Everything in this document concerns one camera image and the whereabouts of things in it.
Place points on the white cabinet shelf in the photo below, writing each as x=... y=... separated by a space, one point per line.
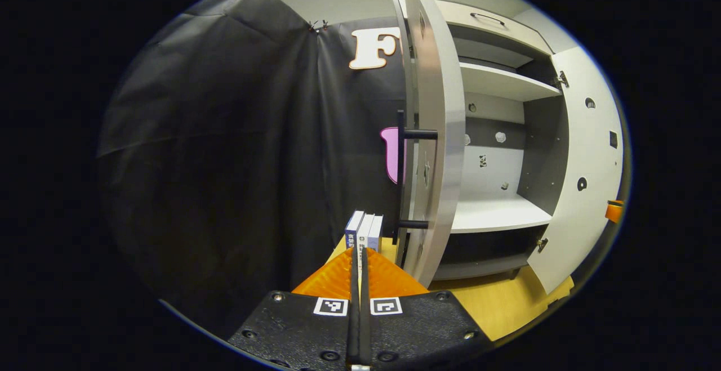
x=501 y=81
x=495 y=213

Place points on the cabinet door with headphone sticker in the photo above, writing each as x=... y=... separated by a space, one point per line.
x=586 y=151

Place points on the black backdrop cloth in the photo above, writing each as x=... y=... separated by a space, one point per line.
x=225 y=151

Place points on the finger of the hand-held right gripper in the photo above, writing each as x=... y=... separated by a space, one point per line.
x=615 y=212

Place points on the cabinet door with camera sticker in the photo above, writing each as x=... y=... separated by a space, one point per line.
x=442 y=106

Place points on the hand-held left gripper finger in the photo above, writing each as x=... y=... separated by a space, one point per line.
x=354 y=314
x=366 y=326

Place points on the white double-door shoe cabinet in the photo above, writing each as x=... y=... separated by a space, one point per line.
x=495 y=168

